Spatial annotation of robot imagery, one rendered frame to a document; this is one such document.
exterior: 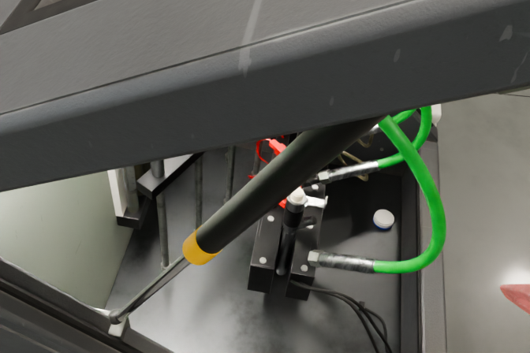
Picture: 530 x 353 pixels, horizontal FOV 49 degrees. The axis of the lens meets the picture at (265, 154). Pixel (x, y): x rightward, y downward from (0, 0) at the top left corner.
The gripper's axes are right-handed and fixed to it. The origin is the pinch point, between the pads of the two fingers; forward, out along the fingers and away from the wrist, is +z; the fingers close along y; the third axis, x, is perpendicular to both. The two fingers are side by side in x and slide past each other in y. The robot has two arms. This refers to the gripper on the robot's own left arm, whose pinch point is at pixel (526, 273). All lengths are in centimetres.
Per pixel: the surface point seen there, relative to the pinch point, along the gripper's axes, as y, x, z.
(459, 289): -56, 98, 111
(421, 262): 1.4, 0.8, 12.9
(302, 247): 1.6, 5.4, 42.7
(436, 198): -0.8, -7.3, 7.0
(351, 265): 4.5, 0.8, 22.4
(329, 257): 5.0, -0.3, 25.6
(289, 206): 1.6, -4.3, 35.9
